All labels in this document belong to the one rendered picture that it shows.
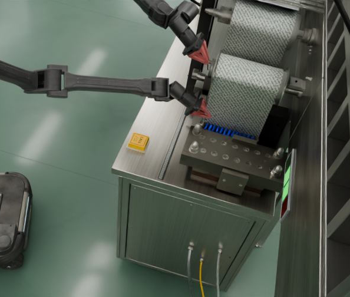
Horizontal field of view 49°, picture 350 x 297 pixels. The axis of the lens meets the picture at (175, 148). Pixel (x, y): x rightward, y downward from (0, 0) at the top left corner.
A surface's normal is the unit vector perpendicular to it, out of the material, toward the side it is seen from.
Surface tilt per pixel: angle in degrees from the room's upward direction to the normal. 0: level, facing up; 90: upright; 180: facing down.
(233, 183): 90
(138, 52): 0
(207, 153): 0
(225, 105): 91
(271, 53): 92
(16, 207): 0
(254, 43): 92
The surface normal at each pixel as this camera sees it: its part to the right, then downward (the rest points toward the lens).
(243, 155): 0.13, -0.65
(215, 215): -0.26, 0.71
